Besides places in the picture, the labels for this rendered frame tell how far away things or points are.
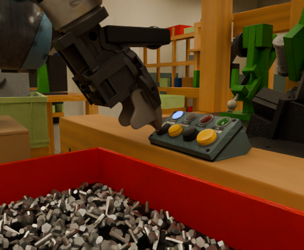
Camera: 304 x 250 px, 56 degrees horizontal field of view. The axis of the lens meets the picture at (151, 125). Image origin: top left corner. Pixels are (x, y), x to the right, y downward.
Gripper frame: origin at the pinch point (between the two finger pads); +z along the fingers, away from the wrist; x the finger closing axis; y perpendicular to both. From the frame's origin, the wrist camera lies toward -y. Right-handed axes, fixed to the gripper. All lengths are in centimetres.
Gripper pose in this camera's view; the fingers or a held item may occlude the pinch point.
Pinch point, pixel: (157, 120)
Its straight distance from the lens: 49.8
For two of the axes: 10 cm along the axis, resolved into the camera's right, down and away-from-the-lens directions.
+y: -6.7, 6.4, -3.8
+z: 4.7, 7.6, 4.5
